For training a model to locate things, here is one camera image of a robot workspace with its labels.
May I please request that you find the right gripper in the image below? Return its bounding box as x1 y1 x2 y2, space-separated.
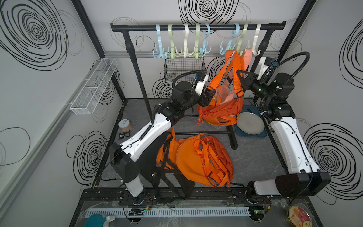
235 70 271 105

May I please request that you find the pink sling bag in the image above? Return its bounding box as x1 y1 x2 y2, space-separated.
221 49 252 104

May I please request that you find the orange sling bag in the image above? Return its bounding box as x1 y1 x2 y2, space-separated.
202 50 246 127

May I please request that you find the orange drawstring bag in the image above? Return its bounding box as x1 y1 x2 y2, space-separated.
175 133 234 187

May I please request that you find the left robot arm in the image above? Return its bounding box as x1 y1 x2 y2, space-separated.
109 70 216 204

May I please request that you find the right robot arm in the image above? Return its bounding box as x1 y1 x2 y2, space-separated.
237 52 331 200

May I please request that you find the white hook rightmost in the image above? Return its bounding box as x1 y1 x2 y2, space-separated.
251 24 261 56

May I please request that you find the white hook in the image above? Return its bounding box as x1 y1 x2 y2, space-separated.
181 24 190 58
251 24 261 56

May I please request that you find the light green hook right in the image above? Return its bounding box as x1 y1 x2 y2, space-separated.
235 24 249 57

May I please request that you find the light green hook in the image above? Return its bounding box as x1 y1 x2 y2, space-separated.
235 24 249 57
168 24 182 59
192 24 200 59

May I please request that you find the light blue hook right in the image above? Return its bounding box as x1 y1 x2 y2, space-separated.
219 23 240 55

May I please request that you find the light blue hook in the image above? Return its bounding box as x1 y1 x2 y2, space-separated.
219 23 240 55
199 24 211 58
152 24 169 59

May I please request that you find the white hook middle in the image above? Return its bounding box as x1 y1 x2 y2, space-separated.
181 24 190 58

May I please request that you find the light blue hook middle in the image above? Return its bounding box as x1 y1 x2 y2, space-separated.
199 24 211 58

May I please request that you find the light green hook left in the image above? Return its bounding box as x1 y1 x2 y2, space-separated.
168 24 182 59

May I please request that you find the light green hook middle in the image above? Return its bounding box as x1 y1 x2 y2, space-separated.
192 24 200 59

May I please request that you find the light blue hook leftmost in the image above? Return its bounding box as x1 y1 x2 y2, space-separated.
152 24 169 59

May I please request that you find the grey round plate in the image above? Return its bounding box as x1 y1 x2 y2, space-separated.
237 112 265 135

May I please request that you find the black garment rack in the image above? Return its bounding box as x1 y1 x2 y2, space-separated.
110 21 286 150

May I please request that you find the orange and black backpack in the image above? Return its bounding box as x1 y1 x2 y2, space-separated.
144 128 195 203

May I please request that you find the small black card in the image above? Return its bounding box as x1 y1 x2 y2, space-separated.
118 131 130 140

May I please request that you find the round printed tin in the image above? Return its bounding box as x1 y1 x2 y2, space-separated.
287 206 313 227

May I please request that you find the teal round object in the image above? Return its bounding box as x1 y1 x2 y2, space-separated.
83 214 116 227

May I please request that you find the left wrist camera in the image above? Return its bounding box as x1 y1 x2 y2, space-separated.
192 73 209 96

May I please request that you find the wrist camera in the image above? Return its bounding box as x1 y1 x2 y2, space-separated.
257 57 276 80
192 73 209 96

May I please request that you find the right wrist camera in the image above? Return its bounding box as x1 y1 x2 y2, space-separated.
257 57 276 80

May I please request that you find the black wire basket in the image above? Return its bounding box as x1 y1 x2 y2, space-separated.
163 58 206 82

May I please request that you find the white slotted cable duct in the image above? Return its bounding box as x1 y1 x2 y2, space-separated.
84 207 250 218

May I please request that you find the white mesh wall shelf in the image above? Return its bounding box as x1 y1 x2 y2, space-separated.
70 58 118 115

